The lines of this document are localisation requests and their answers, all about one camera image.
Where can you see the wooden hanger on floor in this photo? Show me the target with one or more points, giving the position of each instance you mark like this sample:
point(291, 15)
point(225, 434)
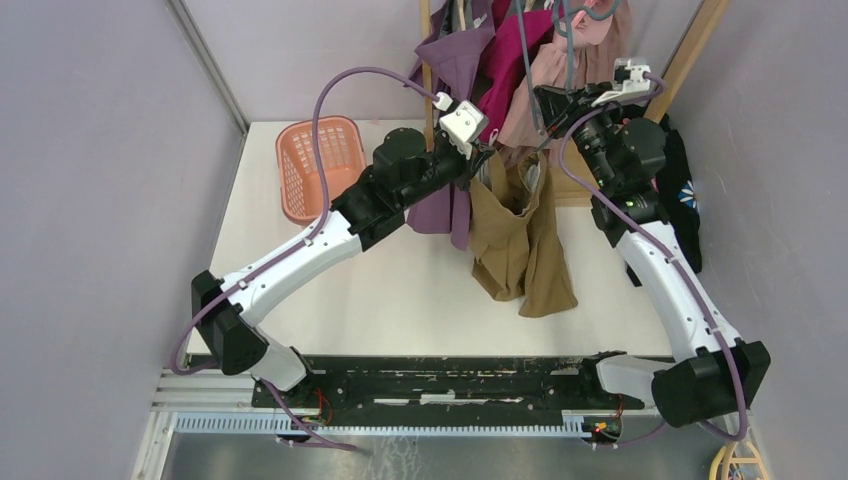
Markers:
point(740, 460)

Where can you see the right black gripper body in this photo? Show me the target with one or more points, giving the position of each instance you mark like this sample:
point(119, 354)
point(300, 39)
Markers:
point(578, 102)

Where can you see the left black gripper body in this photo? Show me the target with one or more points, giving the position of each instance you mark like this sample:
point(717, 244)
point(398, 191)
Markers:
point(445, 165)

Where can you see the tan brown skirt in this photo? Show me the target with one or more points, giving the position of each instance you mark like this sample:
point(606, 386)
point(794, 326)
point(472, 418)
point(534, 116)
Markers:
point(514, 237)

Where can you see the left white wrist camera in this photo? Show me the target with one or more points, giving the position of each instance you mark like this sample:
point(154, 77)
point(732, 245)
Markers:
point(462, 121)

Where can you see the blue-grey plastic hanger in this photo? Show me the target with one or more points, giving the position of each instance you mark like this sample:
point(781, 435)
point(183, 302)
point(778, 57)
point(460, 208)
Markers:
point(585, 57)

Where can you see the pink pleated skirt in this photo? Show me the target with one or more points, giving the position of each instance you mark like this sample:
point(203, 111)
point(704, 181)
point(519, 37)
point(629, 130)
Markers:
point(564, 17)

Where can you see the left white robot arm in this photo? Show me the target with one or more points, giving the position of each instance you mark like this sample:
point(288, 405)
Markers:
point(227, 311)

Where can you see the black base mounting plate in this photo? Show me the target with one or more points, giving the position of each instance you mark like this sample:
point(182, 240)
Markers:
point(403, 391)

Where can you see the purple pleated skirt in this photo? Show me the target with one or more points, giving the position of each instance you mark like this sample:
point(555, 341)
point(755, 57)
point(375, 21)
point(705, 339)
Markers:
point(461, 32)

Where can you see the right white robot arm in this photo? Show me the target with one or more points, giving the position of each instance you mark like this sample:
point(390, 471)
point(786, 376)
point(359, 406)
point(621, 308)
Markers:
point(715, 374)

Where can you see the magenta skirt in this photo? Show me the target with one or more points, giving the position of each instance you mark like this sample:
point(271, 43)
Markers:
point(502, 61)

